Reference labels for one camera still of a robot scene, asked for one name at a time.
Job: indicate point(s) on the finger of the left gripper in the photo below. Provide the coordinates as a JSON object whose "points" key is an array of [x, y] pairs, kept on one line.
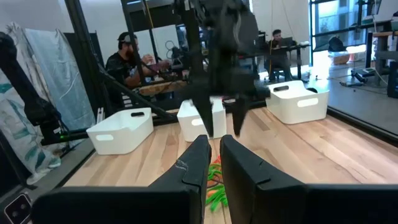
{"points": [[205, 105], [241, 109]]}

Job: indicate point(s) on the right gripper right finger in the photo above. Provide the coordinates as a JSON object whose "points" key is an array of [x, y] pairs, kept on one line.
{"points": [[264, 199]]}

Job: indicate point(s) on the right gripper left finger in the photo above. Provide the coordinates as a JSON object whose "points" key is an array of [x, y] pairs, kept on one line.
{"points": [[174, 202]]}

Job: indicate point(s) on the black rubber band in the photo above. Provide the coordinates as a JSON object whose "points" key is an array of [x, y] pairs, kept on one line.
{"points": [[217, 183]]}

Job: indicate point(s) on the orange rubber band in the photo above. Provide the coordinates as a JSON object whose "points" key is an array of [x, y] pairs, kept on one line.
{"points": [[217, 160]]}

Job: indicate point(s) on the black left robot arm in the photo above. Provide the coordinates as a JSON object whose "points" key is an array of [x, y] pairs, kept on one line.
{"points": [[192, 15]]}

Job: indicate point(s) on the white plastic basket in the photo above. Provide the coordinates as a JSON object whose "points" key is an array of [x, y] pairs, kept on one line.
{"points": [[289, 112], [124, 137], [220, 124]]}

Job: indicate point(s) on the person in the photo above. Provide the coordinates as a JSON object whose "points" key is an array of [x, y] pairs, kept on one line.
{"points": [[119, 67], [276, 46]]}

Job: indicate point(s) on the wooden work table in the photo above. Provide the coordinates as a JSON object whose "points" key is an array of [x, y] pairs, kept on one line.
{"points": [[158, 87]]}

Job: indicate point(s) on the dark laptop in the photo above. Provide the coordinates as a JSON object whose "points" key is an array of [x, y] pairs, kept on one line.
{"points": [[286, 42]]}

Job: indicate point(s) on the black office desk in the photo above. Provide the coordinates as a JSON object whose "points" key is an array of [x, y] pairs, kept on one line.
{"points": [[292, 47]]}

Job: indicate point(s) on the white board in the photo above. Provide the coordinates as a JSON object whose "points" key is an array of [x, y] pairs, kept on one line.
{"points": [[161, 40]]}

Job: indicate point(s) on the black backpack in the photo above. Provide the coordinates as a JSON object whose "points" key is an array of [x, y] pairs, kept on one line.
{"points": [[337, 45]]}

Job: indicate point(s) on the pale blue cloth curtain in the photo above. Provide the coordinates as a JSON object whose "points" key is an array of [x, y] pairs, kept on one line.
{"points": [[62, 77]]}

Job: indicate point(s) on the black-framed workbench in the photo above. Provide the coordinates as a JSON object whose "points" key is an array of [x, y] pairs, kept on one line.
{"points": [[382, 56]]}

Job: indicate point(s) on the white curtain with teal pattern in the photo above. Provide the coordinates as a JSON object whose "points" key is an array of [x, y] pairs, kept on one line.
{"points": [[18, 133]]}

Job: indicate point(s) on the black aluminium table frame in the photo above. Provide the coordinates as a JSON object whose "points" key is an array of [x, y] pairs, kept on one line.
{"points": [[85, 56]]}

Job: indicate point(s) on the silver table-level camera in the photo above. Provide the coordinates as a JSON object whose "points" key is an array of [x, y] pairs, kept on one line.
{"points": [[17, 210]]}

